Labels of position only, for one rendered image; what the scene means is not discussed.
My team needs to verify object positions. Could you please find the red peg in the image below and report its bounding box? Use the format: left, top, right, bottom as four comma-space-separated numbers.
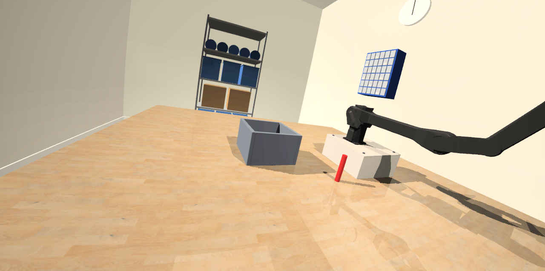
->
335, 154, 347, 182

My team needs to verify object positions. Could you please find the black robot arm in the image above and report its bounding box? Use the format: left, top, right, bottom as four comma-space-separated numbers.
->
343, 101, 545, 157

